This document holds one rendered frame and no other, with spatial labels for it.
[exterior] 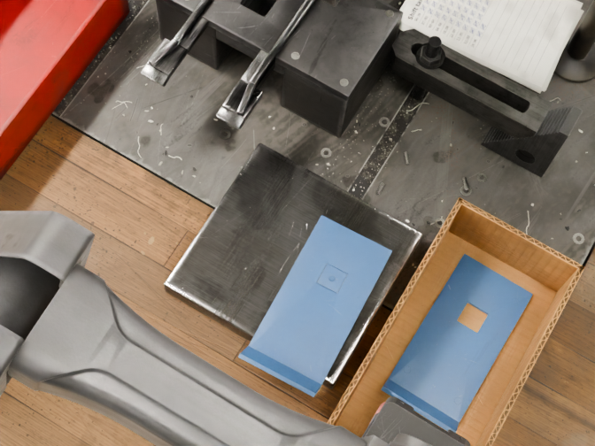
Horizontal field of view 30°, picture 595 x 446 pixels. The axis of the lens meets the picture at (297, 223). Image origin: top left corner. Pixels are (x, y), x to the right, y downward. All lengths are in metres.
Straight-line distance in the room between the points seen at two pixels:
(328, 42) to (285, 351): 0.27
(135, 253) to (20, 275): 0.37
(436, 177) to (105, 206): 0.30
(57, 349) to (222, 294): 0.41
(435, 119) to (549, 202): 0.13
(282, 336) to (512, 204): 0.25
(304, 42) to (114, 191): 0.22
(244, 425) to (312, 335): 0.38
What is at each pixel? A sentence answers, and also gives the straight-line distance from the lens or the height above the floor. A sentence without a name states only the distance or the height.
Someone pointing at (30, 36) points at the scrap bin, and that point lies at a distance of 1.10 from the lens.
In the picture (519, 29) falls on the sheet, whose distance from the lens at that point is 1.07.
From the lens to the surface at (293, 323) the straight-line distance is 0.95.
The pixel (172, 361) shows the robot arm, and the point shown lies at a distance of 0.58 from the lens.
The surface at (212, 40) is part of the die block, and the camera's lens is 1.02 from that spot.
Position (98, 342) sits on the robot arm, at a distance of 0.57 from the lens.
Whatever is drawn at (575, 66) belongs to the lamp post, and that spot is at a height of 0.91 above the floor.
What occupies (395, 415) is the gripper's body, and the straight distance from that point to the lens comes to 0.76.
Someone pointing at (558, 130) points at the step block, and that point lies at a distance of 0.98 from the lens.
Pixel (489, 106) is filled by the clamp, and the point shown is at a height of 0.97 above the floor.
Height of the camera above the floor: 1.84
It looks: 69 degrees down
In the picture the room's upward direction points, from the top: 8 degrees clockwise
